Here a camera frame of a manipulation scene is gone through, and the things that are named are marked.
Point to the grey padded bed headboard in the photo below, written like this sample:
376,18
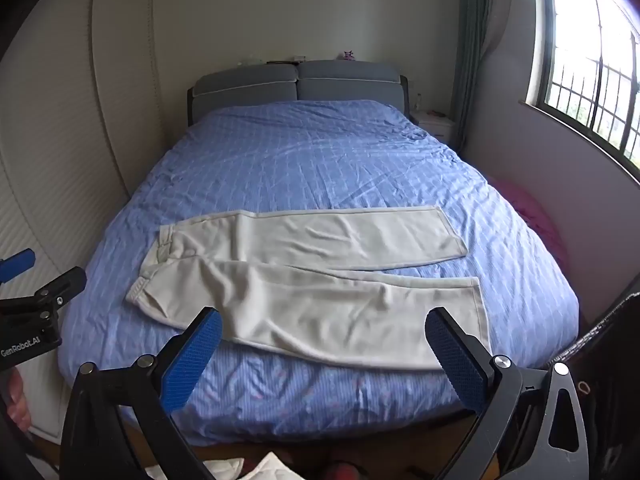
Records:
345,82

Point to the white quilted cloth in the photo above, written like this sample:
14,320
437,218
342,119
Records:
270,467

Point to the pink cushion by bed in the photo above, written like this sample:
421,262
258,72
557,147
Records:
535,215

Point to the blue floral bed sheet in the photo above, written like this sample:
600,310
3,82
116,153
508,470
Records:
325,160

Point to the small purple toy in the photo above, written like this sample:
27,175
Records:
349,55

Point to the green curtain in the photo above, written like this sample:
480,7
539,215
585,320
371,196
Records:
470,50

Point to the white nightstand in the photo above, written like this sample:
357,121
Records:
434,122

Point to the barred window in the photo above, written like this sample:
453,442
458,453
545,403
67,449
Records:
590,60

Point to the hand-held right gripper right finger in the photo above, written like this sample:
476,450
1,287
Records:
457,360

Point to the dark woven bag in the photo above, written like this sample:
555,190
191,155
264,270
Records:
610,360

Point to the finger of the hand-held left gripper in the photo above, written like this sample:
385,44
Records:
17,264
55,290

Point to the cream white pants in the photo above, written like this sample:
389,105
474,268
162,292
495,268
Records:
320,305

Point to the person's left hand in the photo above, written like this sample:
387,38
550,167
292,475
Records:
19,400

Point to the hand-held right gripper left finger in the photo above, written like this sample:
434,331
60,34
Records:
192,360

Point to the white louvered wardrobe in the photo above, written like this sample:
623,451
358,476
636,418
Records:
65,135

